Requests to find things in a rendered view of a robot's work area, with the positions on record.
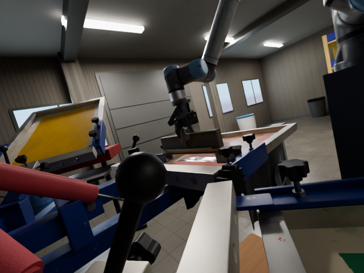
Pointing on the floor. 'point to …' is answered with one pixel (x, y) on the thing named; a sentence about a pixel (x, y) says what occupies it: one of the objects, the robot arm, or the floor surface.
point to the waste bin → (317, 106)
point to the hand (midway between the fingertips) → (187, 143)
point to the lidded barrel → (246, 122)
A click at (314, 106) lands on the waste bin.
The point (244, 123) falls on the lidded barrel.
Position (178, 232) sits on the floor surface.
